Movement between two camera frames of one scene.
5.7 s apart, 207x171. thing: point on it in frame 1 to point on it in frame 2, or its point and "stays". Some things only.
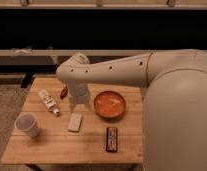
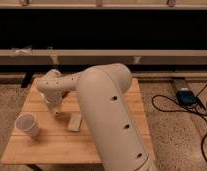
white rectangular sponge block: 74,122 stays
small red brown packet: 63,92 stays
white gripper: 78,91 to 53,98
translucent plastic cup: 27,123 stays
